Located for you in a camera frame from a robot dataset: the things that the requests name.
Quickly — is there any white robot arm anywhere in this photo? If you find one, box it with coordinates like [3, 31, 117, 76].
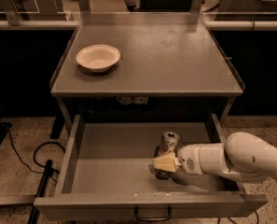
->
[152, 133, 277, 183]

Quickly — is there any white paper bowl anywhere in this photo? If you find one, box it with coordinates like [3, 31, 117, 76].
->
[76, 44, 120, 73]

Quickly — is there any black floor bar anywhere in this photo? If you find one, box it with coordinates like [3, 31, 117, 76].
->
[27, 160, 52, 224]

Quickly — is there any grey open top drawer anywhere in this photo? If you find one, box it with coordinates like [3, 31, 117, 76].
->
[35, 115, 267, 221]

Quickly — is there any black drawer handle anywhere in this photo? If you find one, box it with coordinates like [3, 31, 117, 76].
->
[134, 207, 172, 222]

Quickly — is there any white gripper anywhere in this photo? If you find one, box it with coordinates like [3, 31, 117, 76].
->
[152, 144, 203, 175]

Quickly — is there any grey cabinet table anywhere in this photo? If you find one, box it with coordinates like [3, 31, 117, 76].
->
[51, 12, 242, 126]

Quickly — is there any white horizontal rail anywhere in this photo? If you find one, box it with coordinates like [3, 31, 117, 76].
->
[0, 21, 79, 30]

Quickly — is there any black floor cable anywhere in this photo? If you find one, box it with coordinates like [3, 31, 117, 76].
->
[0, 121, 66, 184]

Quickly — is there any redbull can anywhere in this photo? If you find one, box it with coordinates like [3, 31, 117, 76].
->
[154, 132, 180, 180]

